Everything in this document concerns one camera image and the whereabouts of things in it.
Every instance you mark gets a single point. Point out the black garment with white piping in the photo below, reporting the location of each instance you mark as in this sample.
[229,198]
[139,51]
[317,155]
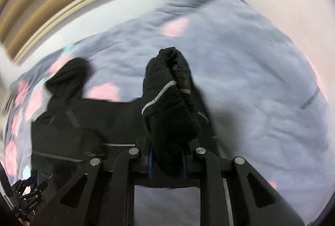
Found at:
[167,111]

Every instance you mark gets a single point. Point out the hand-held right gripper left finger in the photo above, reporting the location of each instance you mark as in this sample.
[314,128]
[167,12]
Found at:
[149,163]

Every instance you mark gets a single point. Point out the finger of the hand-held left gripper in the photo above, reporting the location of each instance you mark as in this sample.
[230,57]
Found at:
[24,185]
[39,188]

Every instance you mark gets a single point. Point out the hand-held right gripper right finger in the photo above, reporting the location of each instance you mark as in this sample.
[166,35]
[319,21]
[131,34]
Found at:
[184,163]

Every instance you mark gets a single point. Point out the grey blanket with pink flowers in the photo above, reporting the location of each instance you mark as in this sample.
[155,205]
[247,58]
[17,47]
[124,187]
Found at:
[235,58]

